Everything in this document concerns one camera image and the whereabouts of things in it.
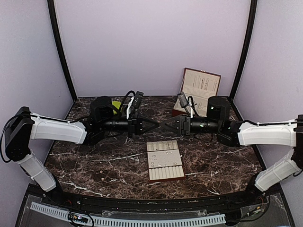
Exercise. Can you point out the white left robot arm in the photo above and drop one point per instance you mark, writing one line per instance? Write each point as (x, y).
(104, 117)

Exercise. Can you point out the black left frame post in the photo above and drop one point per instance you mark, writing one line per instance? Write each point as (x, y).
(60, 50)

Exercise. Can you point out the black frame post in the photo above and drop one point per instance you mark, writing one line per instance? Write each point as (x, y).
(245, 49)
(60, 50)

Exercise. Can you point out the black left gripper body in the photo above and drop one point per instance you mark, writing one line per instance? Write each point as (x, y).
(131, 127)

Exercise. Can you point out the black right frame post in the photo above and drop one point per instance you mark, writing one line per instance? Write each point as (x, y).
(245, 49)

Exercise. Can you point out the green plastic bowl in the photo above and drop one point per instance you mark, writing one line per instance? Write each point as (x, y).
(117, 105)

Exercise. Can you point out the black front table rail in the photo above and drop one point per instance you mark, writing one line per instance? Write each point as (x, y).
(219, 203)

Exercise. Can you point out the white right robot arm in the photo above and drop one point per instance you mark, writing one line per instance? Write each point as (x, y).
(245, 133)

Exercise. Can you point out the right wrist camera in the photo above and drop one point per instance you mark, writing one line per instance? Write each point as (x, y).
(187, 103)

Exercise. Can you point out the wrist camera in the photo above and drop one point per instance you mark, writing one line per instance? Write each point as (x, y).
(134, 104)
(187, 103)

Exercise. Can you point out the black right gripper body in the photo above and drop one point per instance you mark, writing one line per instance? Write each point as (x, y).
(186, 131)

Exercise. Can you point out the beige jewelry tray insert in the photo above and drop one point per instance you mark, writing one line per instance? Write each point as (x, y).
(164, 161)

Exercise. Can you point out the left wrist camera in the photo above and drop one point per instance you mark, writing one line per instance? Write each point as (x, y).
(134, 104)

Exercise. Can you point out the red wooden jewelry box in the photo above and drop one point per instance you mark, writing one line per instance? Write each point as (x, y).
(201, 85)

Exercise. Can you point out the white slotted cable duct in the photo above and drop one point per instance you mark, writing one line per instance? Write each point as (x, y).
(124, 219)

